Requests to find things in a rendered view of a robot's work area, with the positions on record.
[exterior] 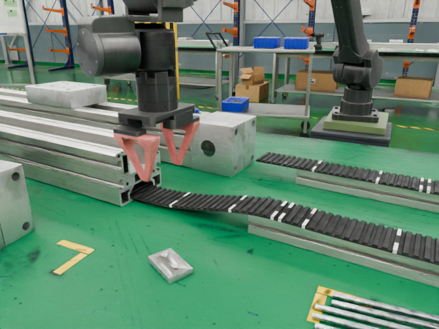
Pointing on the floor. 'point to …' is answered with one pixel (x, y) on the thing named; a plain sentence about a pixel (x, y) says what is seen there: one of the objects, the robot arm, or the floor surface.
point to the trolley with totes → (266, 43)
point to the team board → (12, 29)
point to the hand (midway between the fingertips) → (161, 167)
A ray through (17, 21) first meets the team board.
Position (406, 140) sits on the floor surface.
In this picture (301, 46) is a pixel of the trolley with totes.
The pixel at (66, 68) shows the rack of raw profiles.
